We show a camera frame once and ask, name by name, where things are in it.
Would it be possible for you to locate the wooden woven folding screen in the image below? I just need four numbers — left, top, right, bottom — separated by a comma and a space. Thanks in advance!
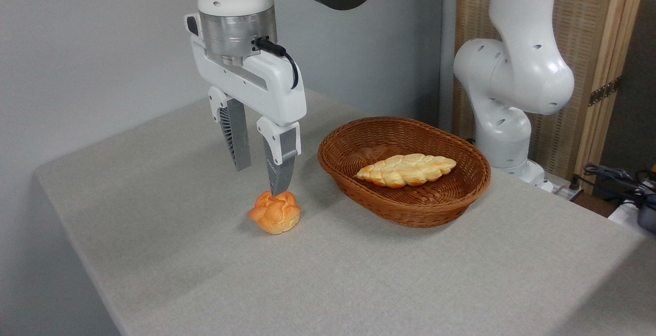
453, 0, 649, 194

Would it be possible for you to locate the small grey box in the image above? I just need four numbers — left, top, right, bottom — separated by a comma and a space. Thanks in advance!
637, 205, 656, 234

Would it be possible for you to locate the grey tablecloth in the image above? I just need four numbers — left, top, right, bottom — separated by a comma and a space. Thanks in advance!
34, 88, 656, 336

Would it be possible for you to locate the brown oval wicker basket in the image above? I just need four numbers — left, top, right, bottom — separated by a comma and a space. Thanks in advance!
317, 116, 491, 229

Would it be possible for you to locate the brass screen hinge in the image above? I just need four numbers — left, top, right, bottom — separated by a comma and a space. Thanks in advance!
588, 76, 622, 107

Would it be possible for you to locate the round orange bread bun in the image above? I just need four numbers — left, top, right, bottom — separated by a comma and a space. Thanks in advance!
248, 190, 301, 235

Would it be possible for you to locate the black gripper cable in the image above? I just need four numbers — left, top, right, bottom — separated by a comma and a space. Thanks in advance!
255, 37, 299, 90

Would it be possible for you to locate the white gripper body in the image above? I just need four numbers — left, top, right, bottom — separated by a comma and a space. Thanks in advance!
185, 13, 308, 127

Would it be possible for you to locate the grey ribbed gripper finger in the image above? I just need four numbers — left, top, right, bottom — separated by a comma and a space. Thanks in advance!
256, 116, 302, 197
208, 86, 253, 172

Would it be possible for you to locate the long braided bread loaf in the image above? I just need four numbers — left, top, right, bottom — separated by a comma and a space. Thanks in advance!
355, 153, 457, 189

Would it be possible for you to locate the white flat object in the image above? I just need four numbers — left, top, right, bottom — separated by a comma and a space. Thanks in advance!
608, 200, 642, 233

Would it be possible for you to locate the black cable bundle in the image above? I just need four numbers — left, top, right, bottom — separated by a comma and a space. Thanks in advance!
581, 163, 656, 209

